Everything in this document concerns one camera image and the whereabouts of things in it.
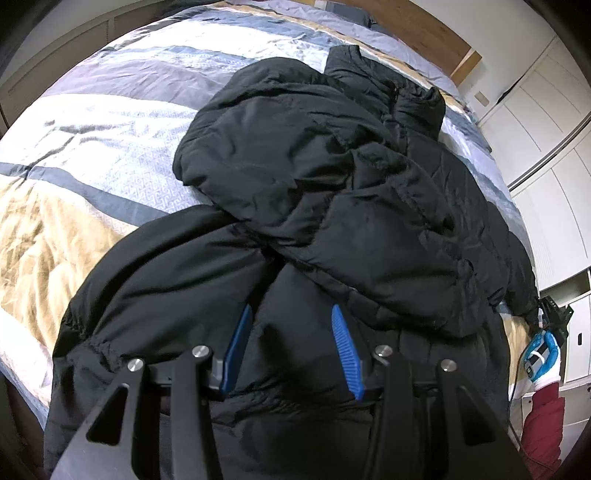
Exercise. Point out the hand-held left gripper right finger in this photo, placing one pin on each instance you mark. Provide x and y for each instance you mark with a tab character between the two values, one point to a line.
346	355

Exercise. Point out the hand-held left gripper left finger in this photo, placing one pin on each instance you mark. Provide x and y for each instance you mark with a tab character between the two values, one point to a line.
238	346

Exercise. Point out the black puffer jacket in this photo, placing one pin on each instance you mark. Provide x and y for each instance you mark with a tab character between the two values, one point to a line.
323	184

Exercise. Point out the person's right hand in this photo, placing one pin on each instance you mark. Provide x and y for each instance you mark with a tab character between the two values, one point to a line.
542	357

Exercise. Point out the white wardrobe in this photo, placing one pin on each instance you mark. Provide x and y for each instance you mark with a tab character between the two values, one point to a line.
554	138

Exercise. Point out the striped duvet cover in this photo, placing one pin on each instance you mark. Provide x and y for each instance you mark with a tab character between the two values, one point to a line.
92	138

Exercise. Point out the lilac pillow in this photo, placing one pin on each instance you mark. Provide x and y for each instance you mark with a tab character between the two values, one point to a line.
415	60

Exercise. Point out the wooden headboard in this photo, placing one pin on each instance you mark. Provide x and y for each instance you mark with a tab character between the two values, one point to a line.
415	32

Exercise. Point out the dark grey pillow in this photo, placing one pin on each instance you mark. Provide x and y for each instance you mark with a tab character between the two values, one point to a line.
355	14

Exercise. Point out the beige panelled cabinet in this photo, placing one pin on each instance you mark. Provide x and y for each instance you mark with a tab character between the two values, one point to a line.
69	41

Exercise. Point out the beige wall socket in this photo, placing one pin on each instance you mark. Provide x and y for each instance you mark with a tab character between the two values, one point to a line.
482	98

